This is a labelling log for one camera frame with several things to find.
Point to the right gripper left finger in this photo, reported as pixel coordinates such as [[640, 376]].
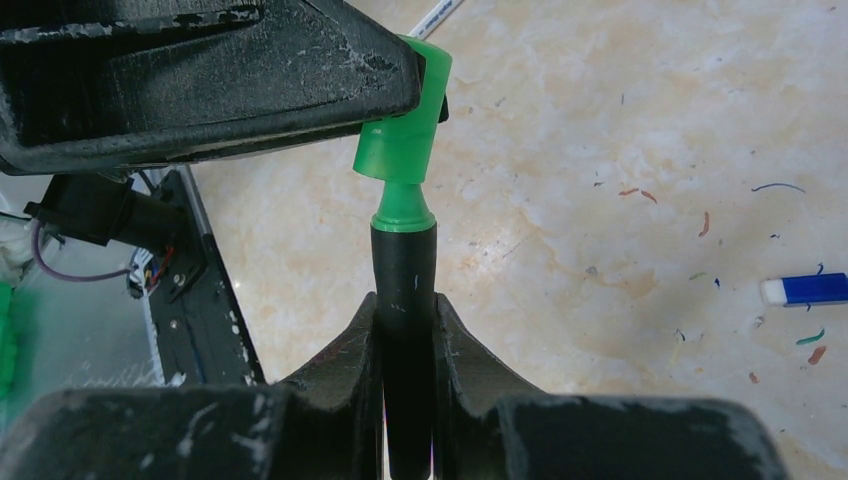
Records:
[[331, 423]]

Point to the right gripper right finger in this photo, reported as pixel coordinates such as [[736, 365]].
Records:
[[469, 382]]

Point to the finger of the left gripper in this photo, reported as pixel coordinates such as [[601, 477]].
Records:
[[106, 86]]

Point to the black green highlighter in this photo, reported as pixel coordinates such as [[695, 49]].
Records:
[[404, 252]]

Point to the bright green square cap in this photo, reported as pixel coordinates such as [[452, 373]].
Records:
[[398, 149]]

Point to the white green-tip pen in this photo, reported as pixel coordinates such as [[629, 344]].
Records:
[[434, 18]]

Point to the blue pen cap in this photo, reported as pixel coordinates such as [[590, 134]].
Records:
[[806, 290]]

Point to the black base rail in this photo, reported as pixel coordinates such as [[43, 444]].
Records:
[[198, 331]]

